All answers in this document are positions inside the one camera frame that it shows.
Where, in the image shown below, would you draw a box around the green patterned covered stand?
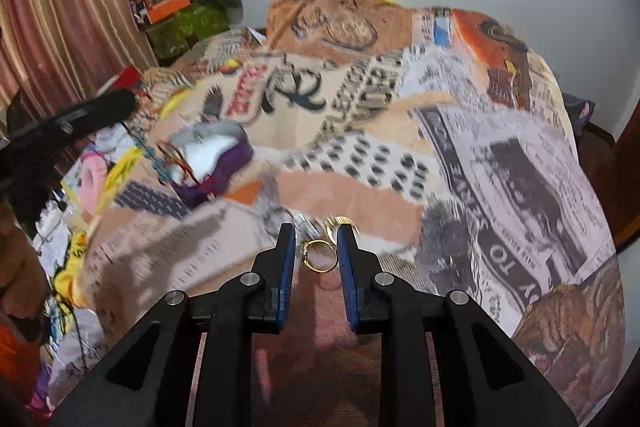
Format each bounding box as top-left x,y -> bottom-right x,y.
144,3 -> 229,60

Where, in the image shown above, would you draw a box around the striped red curtain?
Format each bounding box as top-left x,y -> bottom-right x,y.
1,0 -> 156,116

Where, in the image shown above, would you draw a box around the gold ring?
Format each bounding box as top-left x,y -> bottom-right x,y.
302,239 -> 340,273

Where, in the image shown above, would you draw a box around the newspaper print patchwork blanket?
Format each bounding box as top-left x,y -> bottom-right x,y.
90,0 -> 625,426

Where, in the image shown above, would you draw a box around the orange cloth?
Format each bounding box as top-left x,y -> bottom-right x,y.
0,324 -> 39,404

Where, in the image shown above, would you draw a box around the scattered paper booklets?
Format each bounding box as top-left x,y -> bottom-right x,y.
32,185 -> 107,389

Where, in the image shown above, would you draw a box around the pink plush item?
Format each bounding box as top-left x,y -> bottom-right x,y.
78,152 -> 107,213

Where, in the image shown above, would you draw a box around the orange shoe box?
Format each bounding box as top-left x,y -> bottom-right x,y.
146,0 -> 191,24

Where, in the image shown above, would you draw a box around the brown wooden door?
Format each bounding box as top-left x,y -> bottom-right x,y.
577,105 -> 639,254

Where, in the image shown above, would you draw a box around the purple heart-shaped jewelry tin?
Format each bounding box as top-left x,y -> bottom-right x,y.
157,120 -> 254,209

